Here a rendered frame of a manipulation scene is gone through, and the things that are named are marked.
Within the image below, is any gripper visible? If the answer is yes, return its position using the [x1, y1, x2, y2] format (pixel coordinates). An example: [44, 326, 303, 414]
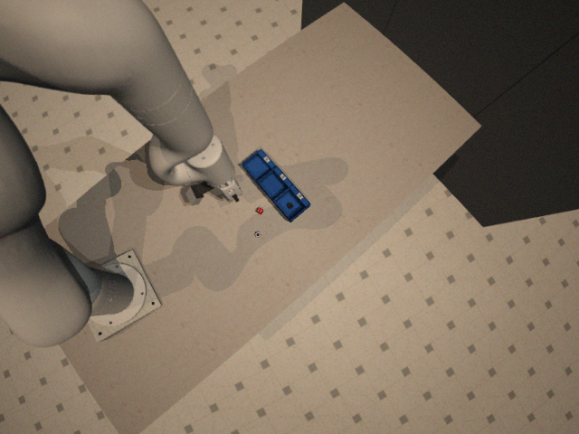
[219, 178, 242, 202]

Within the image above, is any blue bin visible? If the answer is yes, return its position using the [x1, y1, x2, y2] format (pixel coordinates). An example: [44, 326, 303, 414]
[242, 149, 311, 222]

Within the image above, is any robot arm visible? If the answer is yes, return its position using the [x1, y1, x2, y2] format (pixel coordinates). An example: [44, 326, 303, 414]
[0, 0, 235, 347]

